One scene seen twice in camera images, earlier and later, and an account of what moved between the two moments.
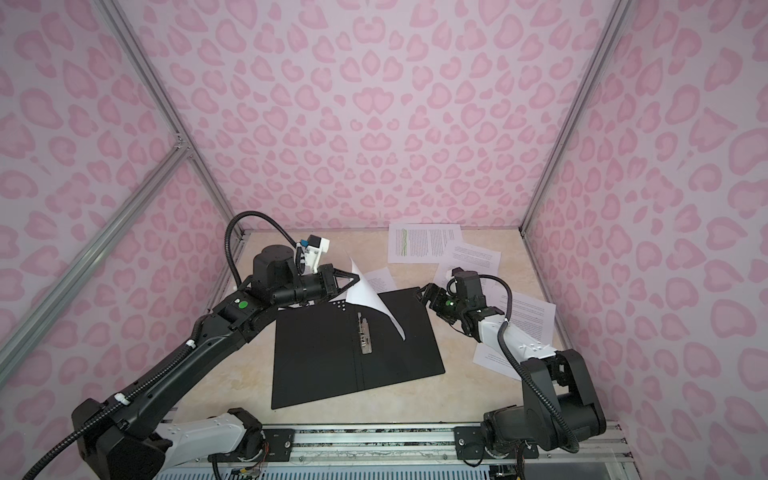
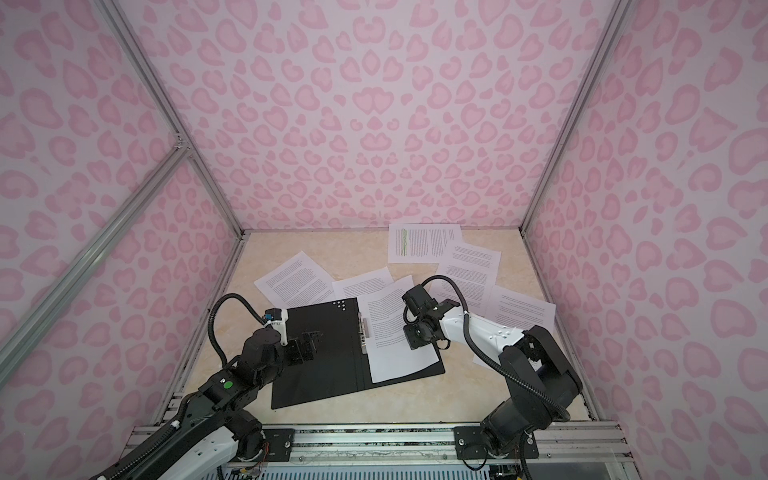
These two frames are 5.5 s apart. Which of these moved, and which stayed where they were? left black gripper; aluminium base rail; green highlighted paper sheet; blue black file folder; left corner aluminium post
Moved: left black gripper
Stayed: green highlighted paper sheet; aluminium base rail; left corner aluminium post; blue black file folder
